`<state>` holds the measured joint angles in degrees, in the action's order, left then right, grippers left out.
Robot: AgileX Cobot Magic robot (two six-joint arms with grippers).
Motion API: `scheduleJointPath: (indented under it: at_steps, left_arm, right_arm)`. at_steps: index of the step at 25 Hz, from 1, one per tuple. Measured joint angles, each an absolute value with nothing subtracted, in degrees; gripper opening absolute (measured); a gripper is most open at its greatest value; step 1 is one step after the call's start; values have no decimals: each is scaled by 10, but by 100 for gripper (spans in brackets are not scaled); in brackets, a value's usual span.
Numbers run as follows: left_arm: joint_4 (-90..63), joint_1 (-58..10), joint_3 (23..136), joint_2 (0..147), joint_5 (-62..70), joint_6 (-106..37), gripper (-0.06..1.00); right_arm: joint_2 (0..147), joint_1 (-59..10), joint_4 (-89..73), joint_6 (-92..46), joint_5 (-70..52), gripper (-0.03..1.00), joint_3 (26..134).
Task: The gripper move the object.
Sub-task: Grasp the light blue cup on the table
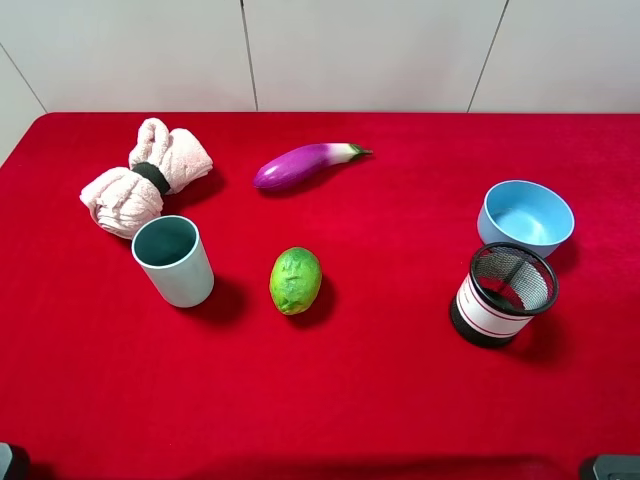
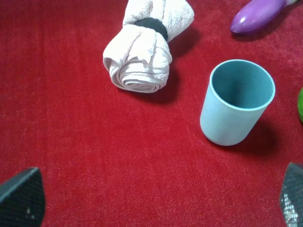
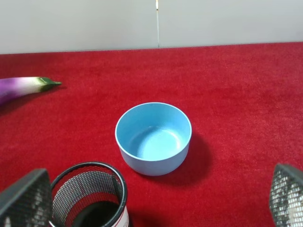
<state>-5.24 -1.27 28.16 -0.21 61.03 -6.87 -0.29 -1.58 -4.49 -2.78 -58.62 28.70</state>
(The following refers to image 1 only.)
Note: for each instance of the light teal plastic cup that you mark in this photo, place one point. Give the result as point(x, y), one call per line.
point(170, 251)

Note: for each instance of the green toy lime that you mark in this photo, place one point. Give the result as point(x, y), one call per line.
point(295, 280)

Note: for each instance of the purple toy eggplant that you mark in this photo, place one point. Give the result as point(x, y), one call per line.
point(297, 165)

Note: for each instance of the black band on towel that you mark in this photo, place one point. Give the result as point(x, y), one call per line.
point(154, 175)

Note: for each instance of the black mesh pen holder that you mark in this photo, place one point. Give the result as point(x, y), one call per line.
point(505, 288)

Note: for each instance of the light blue bowl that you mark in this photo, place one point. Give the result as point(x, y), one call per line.
point(527, 214)

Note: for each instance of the pink rolled towel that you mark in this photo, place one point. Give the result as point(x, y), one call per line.
point(120, 201)

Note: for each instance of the red tablecloth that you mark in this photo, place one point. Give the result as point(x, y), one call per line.
point(102, 379)

